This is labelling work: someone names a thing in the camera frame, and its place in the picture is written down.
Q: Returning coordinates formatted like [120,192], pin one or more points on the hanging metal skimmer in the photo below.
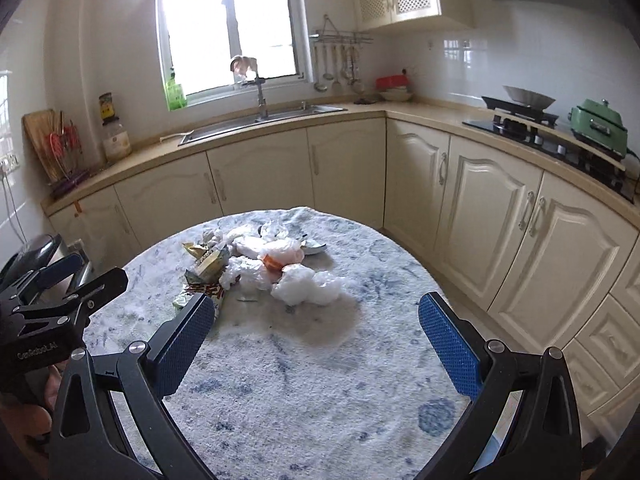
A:
[358,85]

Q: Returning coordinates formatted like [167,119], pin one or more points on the wooden cutting board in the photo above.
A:
[40,132]

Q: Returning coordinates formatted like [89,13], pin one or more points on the black gas stove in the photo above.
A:
[487,125]

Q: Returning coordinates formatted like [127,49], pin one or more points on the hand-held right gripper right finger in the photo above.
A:
[450,345]

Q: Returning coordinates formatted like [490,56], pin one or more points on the green plastic bottle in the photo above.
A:
[175,92]

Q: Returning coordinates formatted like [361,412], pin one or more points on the white wall socket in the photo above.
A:
[9,162]

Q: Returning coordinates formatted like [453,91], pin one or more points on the hanging metal spatula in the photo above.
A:
[351,67]
[338,85]

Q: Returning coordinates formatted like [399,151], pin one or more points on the person's left hand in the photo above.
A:
[25,420]

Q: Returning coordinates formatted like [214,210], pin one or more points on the long wooden board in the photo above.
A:
[565,136]

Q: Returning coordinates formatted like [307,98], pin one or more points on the round table blue-white cloth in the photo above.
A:
[300,385]

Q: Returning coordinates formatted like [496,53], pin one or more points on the kitchen window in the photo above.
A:
[200,20]

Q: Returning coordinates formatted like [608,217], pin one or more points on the white crumpled plastic bag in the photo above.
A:
[242,272]
[247,245]
[307,285]

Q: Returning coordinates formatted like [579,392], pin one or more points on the stainless steel sink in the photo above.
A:
[260,121]

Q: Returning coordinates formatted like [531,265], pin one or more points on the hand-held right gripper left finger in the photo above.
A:
[182,345]

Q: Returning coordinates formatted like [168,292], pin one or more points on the dark dish cloth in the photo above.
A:
[367,100]

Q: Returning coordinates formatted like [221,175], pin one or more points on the metal wok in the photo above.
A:
[529,96]

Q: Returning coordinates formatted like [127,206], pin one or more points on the black chair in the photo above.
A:
[37,250]

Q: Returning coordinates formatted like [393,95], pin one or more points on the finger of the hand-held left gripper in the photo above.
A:
[107,282]
[55,268]

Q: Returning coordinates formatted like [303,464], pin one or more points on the glass jar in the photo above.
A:
[116,142]

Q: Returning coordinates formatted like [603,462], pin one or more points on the yellow black tin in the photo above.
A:
[106,105]

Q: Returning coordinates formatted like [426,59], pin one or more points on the white bowl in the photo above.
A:
[396,95]

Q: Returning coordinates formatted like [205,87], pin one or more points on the metal wall utensil rail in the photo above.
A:
[340,37]

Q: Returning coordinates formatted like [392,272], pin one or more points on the pink cloth on faucet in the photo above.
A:
[246,66]

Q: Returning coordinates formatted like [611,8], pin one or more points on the metal sink faucet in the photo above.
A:
[261,97]

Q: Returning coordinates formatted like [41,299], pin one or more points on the green electric cooker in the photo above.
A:
[600,127]

